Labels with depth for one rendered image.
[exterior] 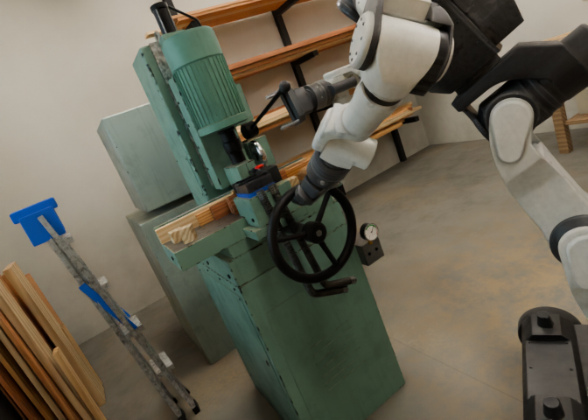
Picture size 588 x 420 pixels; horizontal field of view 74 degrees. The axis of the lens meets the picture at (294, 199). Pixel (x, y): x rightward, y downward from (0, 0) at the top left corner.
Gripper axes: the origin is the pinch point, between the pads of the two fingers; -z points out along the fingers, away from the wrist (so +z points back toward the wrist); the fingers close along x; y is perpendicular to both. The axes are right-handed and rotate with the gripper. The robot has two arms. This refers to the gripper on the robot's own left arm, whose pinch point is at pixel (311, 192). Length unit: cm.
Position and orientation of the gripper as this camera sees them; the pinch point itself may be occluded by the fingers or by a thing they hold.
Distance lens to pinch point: 99.7
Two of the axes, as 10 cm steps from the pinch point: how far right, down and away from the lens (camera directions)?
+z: 2.3, -4.2, -8.8
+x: 6.9, -5.6, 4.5
